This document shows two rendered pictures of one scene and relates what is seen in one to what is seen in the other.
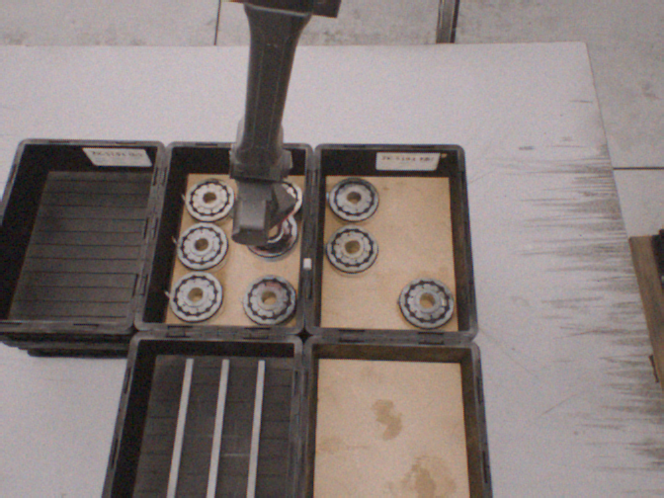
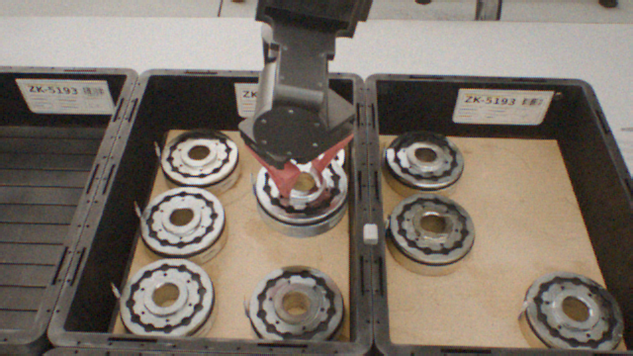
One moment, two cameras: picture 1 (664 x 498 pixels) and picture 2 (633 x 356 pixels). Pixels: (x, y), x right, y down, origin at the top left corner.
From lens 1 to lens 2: 0.50 m
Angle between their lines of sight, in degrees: 16
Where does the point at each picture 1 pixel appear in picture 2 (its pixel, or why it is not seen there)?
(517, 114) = (606, 92)
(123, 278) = (45, 272)
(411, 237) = (519, 218)
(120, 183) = (65, 140)
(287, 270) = (321, 263)
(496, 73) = (568, 50)
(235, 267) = (235, 257)
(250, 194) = (296, 42)
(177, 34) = not seen: hidden behind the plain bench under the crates
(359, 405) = not seen: outside the picture
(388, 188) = (471, 151)
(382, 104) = not seen: hidden behind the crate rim
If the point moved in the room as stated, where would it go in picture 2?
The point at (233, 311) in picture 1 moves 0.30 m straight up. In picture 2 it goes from (230, 329) to (184, 135)
